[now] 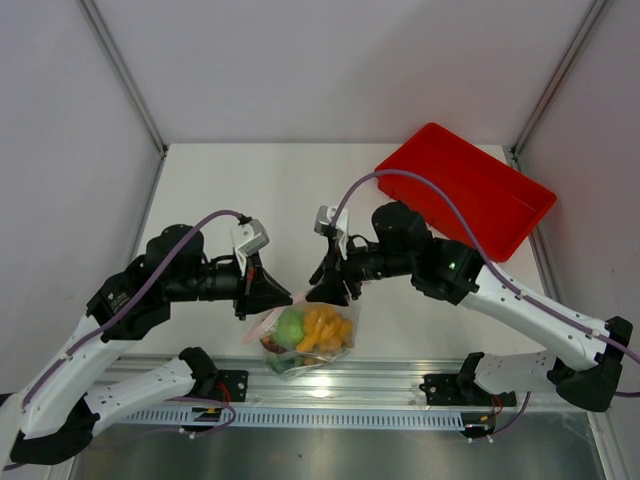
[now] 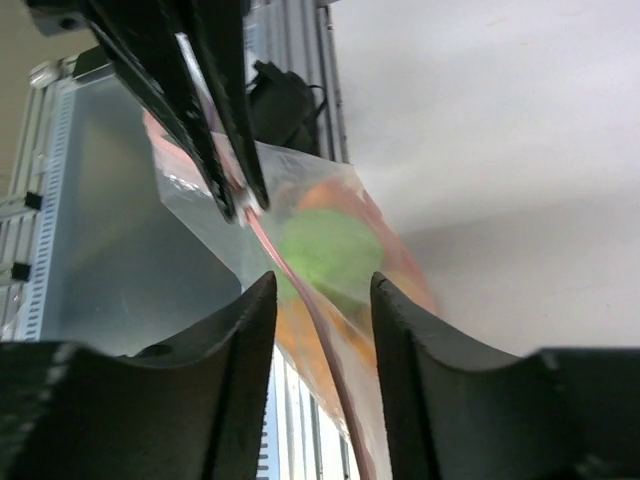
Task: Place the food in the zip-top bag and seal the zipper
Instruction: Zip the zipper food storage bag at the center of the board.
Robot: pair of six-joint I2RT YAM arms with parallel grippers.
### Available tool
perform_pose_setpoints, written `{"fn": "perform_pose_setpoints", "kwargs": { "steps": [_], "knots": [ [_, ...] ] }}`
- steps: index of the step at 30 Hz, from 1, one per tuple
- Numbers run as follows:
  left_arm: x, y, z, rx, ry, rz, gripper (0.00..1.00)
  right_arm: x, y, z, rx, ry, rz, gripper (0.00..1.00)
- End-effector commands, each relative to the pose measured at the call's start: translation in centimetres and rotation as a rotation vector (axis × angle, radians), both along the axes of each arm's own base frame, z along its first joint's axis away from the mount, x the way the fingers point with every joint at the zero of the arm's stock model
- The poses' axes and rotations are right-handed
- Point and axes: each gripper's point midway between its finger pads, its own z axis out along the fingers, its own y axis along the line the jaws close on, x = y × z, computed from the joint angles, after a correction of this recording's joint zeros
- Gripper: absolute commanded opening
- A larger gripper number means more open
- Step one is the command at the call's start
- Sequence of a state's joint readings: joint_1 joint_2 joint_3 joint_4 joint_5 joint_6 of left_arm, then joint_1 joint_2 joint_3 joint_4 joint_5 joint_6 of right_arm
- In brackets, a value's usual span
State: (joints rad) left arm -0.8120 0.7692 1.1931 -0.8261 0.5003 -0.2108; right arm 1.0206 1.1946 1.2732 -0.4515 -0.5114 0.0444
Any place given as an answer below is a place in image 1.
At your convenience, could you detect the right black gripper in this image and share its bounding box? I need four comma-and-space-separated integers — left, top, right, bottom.
306, 233, 415, 308

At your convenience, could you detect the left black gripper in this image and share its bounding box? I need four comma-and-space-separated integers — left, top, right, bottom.
167, 247, 293, 320

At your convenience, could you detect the yellow ginger toy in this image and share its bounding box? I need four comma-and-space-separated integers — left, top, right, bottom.
296, 305, 355, 354

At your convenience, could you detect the green vegetable toy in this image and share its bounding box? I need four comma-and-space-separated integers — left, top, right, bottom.
272, 308, 305, 349

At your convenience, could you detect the red brown meat slice toy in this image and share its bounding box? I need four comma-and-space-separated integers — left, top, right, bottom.
260, 336, 287, 355

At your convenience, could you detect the clear pink zip top bag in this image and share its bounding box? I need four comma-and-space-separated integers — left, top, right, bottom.
242, 294, 361, 379

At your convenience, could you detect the brown longan bunch toy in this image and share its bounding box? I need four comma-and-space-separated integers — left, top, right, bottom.
294, 340, 353, 367

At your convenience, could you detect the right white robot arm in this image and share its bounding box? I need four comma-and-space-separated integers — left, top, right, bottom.
306, 202, 633, 412

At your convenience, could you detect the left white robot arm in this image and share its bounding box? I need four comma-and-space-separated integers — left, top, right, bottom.
1, 217, 292, 469

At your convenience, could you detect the red plastic tray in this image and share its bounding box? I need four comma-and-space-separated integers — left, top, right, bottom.
376, 122, 557, 263

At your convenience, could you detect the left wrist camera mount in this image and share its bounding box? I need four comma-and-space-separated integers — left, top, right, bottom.
230, 216, 270, 276

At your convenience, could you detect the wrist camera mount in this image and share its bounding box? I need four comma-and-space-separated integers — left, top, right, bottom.
230, 216, 270, 276
314, 205, 349, 260

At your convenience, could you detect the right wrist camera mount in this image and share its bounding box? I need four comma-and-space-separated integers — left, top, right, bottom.
314, 205, 349, 260

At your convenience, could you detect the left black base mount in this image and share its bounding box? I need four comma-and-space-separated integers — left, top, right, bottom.
178, 347, 249, 403

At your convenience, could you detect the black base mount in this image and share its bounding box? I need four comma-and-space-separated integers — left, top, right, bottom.
178, 347, 249, 403
419, 352, 517, 407

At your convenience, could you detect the white slotted cable duct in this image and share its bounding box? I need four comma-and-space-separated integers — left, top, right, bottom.
121, 405, 465, 431

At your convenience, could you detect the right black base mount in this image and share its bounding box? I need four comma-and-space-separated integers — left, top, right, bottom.
419, 352, 517, 407

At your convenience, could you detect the aluminium frame rail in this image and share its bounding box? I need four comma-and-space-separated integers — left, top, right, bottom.
102, 357, 591, 412

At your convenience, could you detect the left corner aluminium post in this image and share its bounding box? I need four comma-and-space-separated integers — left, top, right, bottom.
76, 0, 168, 157

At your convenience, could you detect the corner aluminium post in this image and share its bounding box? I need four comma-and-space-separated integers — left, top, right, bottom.
509, 0, 614, 167
76, 0, 168, 157

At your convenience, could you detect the right corner aluminium post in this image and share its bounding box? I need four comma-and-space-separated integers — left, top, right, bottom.
509, 0, 614, 167

